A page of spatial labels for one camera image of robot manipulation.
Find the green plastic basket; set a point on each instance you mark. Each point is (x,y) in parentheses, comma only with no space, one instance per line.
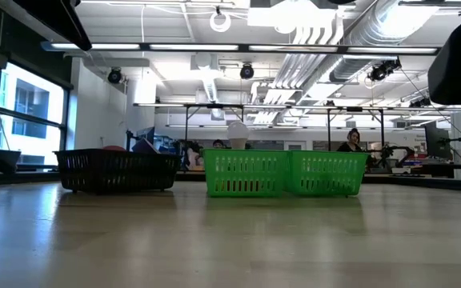
(326,174)
(244,172)

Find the black plastic basket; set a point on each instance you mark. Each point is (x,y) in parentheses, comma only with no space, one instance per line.
(114,172)

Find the black background robot arm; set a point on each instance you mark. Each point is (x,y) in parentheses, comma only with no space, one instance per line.
(390,151)

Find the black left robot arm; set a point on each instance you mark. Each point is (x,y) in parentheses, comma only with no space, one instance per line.
(60,20)

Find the white light bulb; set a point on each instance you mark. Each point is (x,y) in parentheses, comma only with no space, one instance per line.
(237,134)

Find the black ceiling spotlight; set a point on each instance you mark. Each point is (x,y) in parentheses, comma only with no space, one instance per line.
(420,102)
(114,75)
(382,70)
(247,71)

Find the black computer monitor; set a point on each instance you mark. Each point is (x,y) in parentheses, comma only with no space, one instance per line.
(144,133)
(436,140)

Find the ceiling light strip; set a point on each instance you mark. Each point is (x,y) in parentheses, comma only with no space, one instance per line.
(194,46)

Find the black tub-shaped object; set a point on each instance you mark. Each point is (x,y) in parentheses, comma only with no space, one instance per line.
(2,159)

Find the black workbench frame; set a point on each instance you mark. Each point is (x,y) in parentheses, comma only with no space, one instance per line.
(214,105)

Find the silver ventilation duct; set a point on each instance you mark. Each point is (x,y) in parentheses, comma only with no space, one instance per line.
(374,32)

